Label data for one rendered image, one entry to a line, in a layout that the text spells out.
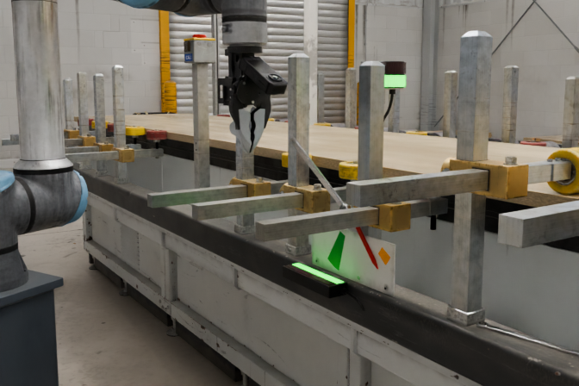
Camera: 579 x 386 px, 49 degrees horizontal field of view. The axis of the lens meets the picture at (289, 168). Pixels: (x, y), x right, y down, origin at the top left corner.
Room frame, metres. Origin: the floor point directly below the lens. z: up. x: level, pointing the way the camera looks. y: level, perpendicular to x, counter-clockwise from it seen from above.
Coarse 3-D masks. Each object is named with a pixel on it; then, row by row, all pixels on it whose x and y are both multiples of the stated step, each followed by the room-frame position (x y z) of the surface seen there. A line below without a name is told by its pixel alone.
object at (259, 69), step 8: (240, 64) 1.27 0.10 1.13; (248, 64) 1.24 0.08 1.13; (256, 64) 1.25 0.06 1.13; (264, 64) 1.26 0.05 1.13; (248, 72) 1.24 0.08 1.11; (256, 72) 1.22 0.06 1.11; (264, 72) 1.22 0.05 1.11; (272, 72) 1.24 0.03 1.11; (256, 80) 1.22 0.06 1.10; (264, 80) 1.20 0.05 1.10; (272, 80) 1.20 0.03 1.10; (280, 80) 1.21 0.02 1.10; (264, 88) 1.20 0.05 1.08; (272, 88) 1.19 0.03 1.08; (280, 88) 1.20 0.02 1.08
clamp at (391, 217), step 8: (384, 208) 1.15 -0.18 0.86; (392, 208) 1.14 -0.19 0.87; (400, 208) 1.15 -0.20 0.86; (408, 208) 1.16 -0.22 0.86; (384, 216) 1.15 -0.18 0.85; (392, 216) 1.14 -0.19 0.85; (400, 216) 1.15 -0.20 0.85; (408, 216) 1.16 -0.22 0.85; (376, 224) 1.17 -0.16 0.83; (384, 224) 1.15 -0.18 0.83; (392, 224) 1.14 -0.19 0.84; (400, 224) 1.15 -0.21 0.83; (408, 224) 1.16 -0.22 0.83
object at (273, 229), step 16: (352, 208) 1.17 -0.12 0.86; (368, 208) 1.17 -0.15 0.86; (416, 208) 1.22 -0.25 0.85; (432, 208) 1.24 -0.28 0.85; (256, 224) 1.05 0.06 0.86; (272, 224) 1.04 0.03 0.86; (288, 224) 1.06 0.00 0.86; (304, 224) 1.07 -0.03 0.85; (320, 224) 1.09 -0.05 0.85; (336, 224) 1.11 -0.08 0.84; (352, 224) 1.13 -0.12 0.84; (368, 224) 1.15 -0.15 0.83
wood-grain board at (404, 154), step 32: (160, 128) 2.70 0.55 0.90; (192, 128) 2.70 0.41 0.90; (224, 128) 2.70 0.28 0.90; (320, 128) 2.70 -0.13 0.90; (352, 128) 2.70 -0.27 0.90; (320, 160) 1.67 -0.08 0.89; (352, 160) 1.58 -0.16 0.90; (384, 160) 1.58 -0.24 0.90; (416, 160) 1.58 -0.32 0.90; (544, 160) 1.58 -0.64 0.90; (544, 192) 1.11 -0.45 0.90
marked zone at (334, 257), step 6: (342, 234) 1.26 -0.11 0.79; (336, 240) 1.27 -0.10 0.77; (342, 240) 1.26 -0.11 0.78; (336, 246) 1.27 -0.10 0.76; (342, 246) 1.26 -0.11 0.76; (330, 252) 1.29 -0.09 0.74; (336, 252) 1.27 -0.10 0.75; (330, 258) 1.29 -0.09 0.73; (336, 258) 1.27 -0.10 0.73; (336, 264) 1.27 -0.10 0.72
